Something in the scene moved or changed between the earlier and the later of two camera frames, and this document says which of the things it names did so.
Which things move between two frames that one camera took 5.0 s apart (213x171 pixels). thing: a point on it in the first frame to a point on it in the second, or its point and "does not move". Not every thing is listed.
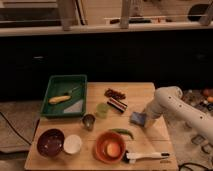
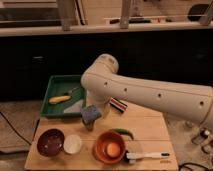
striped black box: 122,107 does not move
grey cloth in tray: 76,108 does not move
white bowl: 72,144 does not move
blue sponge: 138,117 to 89,115
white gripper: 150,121 to 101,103
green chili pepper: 122,130 does not move
